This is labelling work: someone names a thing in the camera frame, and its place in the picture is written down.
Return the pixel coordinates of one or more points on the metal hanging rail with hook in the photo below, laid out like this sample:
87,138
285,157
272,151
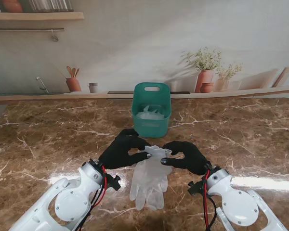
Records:
26,29

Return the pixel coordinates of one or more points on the green plastic basket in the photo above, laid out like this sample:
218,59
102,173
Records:
151,132

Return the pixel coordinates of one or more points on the row of glass jars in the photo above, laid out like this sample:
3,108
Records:
50,5

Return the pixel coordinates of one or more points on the light wooden wall shelf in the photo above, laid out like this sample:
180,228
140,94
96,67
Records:
38,16

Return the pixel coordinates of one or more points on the terracotta pot with wooden utensils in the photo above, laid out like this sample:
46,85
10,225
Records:
73,84

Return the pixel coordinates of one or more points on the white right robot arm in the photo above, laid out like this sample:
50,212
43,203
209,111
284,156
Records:
238,204

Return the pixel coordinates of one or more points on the terracotta jar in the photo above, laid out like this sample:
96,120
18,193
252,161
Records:
12,6

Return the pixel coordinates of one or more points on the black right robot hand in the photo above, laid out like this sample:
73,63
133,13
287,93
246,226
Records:
195,161

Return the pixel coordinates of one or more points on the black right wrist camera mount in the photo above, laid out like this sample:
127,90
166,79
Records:
195,188

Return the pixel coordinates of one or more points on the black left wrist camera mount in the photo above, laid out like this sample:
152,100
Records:
115,183

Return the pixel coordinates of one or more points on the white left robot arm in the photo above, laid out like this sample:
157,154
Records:
69,202

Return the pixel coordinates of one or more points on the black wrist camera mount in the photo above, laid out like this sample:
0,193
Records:
195,188
115,183

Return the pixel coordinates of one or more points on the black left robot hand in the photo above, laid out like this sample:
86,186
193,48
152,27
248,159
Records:
118,154

